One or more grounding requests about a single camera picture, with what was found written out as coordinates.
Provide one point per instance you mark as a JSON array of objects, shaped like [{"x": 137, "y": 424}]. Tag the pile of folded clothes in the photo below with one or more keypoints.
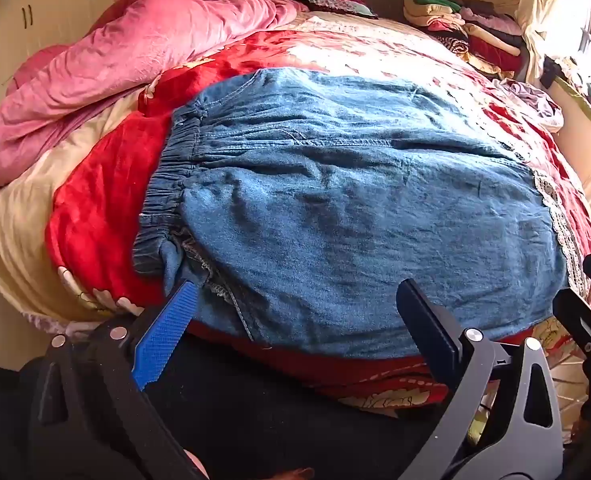
[{"x": 475, "y": 30}]

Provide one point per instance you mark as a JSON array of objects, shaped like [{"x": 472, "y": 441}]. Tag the patterned pillow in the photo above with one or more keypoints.
[{"x": 335, "y": 2}]

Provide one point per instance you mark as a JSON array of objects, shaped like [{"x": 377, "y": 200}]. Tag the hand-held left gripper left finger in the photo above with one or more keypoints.
[{"x": 168, "y": 330}]

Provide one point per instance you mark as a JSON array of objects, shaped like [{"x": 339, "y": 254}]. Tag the green cloth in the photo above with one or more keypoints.
[{"x": 583, "y": 105}]

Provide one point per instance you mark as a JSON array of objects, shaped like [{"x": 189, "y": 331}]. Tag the cream wardrobe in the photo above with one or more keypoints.
[{"x": 50, "y": 10}]

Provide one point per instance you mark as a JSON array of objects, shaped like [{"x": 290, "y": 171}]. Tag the red floral blanket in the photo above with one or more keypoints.
[{"x": 100, "y": 185}]

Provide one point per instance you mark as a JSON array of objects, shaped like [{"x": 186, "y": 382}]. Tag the lavender cloth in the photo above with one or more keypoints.
[{"x": 535, "y": 105}]

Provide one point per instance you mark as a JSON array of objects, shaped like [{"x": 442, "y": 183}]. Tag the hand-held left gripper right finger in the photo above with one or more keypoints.
[{"x": 428, "y": 327}]

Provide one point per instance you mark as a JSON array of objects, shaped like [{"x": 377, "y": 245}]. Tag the pink quilt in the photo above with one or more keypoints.
[{"x": 125, "y": 45}]

